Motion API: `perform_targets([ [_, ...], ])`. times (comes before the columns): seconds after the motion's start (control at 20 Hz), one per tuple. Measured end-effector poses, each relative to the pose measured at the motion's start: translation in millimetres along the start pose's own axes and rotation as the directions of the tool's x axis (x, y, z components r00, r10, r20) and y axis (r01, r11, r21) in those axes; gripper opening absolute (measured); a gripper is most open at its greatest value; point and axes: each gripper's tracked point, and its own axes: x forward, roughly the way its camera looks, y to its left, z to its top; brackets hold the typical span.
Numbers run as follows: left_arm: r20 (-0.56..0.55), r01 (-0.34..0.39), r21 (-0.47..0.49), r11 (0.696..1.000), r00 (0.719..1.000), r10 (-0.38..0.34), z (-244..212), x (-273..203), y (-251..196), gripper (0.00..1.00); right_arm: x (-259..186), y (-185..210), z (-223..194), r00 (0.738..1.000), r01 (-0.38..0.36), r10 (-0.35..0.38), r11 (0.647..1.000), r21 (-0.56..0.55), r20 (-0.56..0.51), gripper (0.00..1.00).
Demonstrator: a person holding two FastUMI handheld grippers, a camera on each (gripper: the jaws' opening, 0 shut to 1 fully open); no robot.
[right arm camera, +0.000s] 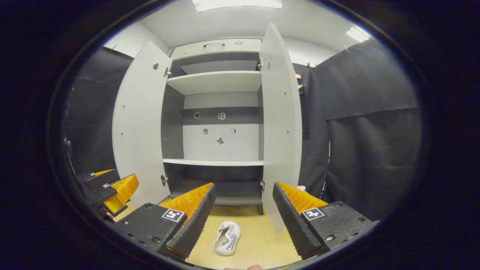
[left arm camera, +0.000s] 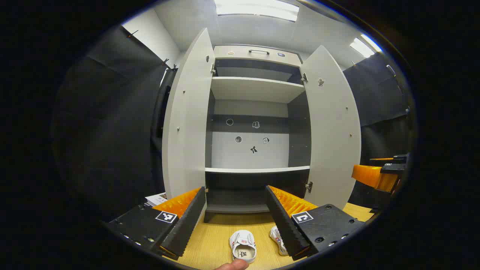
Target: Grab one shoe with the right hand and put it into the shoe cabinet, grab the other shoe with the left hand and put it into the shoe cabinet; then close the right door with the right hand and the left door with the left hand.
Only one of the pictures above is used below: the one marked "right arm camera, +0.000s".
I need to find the white cabinet drawer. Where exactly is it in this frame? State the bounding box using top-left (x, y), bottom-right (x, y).
top-left (171, 38), bottom-right (262, 60)

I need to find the white canvas shoe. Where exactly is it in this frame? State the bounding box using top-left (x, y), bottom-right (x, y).
top-left (213, 220), bottom-right (242, 256)

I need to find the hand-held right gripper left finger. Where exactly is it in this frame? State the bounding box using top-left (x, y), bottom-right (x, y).
top-left (112, 183), bottom-right (217, 261)

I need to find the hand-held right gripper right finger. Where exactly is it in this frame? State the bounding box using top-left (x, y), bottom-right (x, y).
top-left (273, 182), bottom-right (380, 260)

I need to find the ceiling light panel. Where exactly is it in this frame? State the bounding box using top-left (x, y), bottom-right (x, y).
top-left (192, 0), bottom-right (282, 12)
top-left (346, 26), bottom-right (370, 42)

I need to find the white and grey shoe cabinet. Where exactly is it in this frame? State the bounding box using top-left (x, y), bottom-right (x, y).
top-left (161, 37), bottom-right (265, 216)

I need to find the white shoe cabinet door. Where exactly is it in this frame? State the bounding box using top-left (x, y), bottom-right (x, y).
top-left (259, 22), bottom-right (303, 233)
top-left (112, 41), bottom-right (173, 209)

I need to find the black backdrop cloth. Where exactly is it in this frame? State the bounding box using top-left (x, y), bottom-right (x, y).
top-left (62, 37), bottom-right (422, 222)

